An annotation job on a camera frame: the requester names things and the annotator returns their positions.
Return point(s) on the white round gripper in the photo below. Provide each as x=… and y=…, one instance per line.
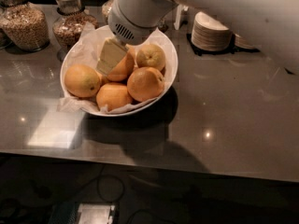
x=129, y=28

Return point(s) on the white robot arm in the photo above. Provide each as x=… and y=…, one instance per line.
x=271, y=26

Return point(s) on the white paper bowl liner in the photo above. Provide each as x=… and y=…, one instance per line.
x=84, y=48

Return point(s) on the small hidden orange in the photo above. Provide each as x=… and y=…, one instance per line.
x=103, y=79

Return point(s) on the white oval bowl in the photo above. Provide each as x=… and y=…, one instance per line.
x=169, y=59

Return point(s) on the middle glass granola jar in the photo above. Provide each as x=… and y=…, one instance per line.
x=68, y=27

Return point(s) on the small glass bottle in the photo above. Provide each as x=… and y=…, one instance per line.
x=162, y=26

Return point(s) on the right glass muesli jar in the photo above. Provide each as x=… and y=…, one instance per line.
x=106, y=7

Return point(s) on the white stand posts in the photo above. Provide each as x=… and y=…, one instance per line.
x=181, y=10

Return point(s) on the large glass cereal jar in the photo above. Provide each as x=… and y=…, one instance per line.
x=26, y=26

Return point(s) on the glass jar at left edge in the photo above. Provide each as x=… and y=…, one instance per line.
x=4, y=39

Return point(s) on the black tray under bowls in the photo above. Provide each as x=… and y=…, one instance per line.
x=231, y=49

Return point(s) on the short stack paper bowls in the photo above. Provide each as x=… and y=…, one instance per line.
x=242, y=42

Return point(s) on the grey box on floor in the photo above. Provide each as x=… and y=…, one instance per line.
x=85, y=213

